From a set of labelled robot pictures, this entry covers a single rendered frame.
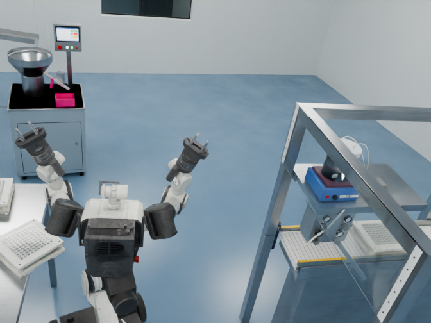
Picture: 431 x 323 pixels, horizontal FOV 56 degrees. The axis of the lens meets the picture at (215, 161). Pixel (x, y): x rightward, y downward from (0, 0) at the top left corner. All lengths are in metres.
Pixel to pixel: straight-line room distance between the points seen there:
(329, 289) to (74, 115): 2.58
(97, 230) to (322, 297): 1.50
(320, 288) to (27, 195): 1.82
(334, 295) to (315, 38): 5.66
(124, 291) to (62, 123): 2.21
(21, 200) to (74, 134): 1.49
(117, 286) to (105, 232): 0.35
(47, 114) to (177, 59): 3.36
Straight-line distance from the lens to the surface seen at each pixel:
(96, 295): 2.53
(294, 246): 2.42
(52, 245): 2.19
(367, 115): 2.24
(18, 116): 3.90
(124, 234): 1.76
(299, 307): 2.69
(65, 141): 4.01
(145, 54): 6.66
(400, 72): 6.41
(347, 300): 2.84
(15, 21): 6.44
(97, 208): 1.88
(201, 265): 3.39
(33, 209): 2.53
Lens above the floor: 2.48
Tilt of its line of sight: 32 degrees down
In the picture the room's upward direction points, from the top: 9 degrees clockwise
